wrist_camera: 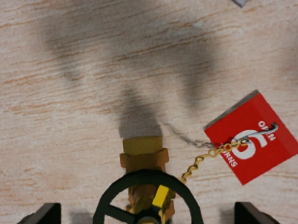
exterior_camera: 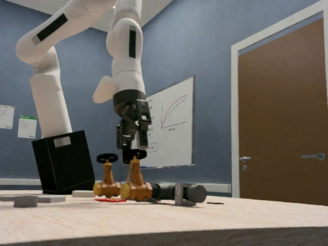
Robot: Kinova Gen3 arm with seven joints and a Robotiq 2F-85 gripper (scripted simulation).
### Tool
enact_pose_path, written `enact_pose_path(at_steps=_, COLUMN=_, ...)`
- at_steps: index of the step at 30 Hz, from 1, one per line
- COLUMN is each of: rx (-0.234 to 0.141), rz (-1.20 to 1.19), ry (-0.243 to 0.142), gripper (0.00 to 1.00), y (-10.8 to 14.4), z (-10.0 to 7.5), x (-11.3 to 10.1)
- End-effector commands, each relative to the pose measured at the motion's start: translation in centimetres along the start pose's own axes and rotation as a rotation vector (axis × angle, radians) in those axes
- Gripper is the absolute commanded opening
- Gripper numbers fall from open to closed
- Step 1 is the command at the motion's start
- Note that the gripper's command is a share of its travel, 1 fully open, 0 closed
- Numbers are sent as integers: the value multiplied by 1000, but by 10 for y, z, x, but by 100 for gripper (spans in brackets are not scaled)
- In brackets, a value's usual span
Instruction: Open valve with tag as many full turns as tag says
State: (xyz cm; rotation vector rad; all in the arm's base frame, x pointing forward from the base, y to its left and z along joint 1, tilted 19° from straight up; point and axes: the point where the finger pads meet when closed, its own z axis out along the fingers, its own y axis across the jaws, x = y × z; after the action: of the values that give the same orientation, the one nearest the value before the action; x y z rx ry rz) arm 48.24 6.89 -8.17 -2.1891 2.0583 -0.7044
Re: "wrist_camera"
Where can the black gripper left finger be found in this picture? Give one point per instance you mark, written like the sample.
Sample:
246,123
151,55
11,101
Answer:
48,213

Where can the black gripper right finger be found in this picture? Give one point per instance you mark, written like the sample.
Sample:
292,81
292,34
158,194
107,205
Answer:
247,213

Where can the red tag with gold chain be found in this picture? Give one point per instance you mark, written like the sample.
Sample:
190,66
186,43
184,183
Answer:
247,142

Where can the brass valve manifold with black handwheels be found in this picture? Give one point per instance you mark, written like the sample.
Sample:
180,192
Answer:
145,152

